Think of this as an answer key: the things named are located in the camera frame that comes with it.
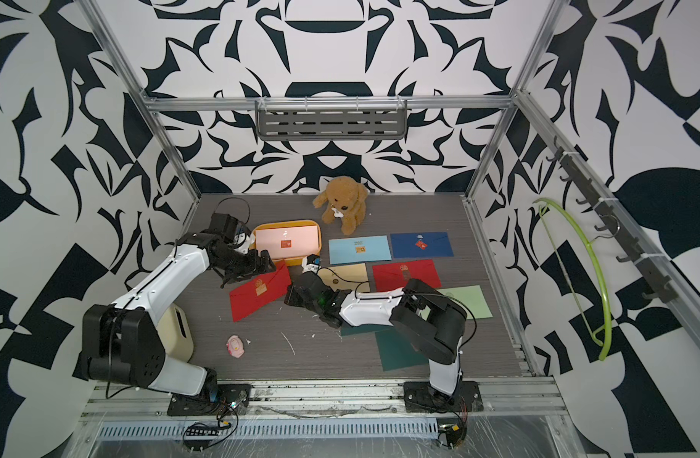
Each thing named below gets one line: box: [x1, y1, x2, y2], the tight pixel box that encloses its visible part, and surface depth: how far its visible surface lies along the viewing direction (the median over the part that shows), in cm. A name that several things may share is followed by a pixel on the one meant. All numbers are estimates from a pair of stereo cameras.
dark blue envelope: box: [390, 231, 454, 259], surface depth 108 cm
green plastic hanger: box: [532, 198, 613, 362], surface depth 62 cm
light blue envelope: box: [328, 234, 392, 266], surface depth 107 cm
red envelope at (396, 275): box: [371, 259, 443, 292], surface depth 101 cm
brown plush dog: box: [312, 176, 369, 236], surface depth 101 cm
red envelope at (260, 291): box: [228, 261, 291, 323], surface depth 91 cm
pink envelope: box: [255, 225, 320, 260], surface depth 104 cm
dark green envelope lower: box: [374, 327, 430, 373], surface depth 85 cm
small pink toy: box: [226, 333, 246, 359], surface depth 83 cm
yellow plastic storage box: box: [249, 219, 323, 268], surface depth 104 cm
